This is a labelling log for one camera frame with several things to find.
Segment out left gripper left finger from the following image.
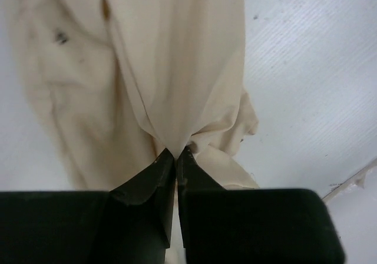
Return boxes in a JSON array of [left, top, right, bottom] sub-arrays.
[[109, 149, 174, 249]]

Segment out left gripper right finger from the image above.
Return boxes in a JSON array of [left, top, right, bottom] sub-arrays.
[[176, 147, 226, 248]]

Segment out beige trousers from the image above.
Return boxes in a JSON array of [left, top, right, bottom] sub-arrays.
[[5, 0, 262, 264]]

